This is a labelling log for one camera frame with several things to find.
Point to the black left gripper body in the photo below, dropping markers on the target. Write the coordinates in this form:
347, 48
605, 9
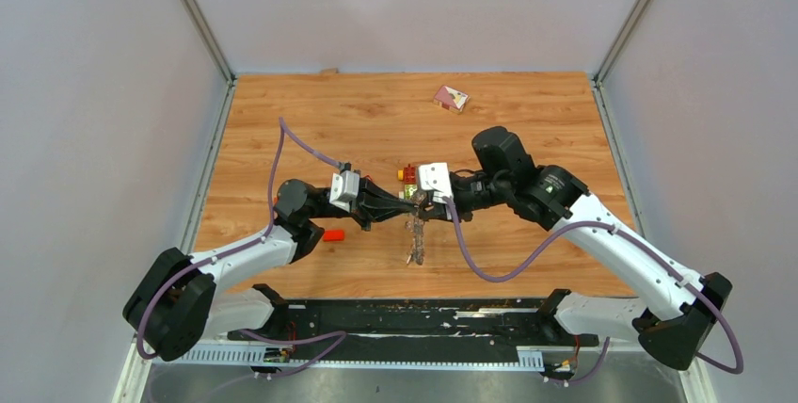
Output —
331, 210

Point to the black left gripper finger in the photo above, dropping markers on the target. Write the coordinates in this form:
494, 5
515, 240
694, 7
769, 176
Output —
372, 194
380, 213

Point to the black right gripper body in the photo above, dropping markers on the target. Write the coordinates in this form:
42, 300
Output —
479, 191

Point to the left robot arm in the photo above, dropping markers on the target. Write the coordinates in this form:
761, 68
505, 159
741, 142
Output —
184, 297

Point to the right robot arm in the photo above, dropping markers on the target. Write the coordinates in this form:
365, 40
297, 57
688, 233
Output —
673, 308

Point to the small red toy brick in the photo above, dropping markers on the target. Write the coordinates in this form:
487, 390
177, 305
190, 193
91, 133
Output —
334, 236

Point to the red toy brick car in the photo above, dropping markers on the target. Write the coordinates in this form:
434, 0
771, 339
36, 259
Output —
408, 178

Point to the red patterned card box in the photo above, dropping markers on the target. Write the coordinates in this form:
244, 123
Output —
451, 99

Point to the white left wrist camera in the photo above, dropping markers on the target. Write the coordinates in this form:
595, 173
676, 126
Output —
344, 190

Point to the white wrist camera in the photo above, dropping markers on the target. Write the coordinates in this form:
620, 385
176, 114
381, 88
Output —
344, 190
435, 180

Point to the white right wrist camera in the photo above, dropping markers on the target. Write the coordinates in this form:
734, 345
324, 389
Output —
435, 180

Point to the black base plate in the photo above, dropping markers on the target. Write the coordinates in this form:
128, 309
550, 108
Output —
418, 330

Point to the aluminium frame post left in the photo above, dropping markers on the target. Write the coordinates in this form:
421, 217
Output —
209, 40

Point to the aluminium frame post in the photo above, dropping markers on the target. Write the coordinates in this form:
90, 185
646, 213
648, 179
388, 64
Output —
621, 39
209, 40

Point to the aluminium frame post right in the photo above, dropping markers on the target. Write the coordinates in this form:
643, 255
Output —
621, 39

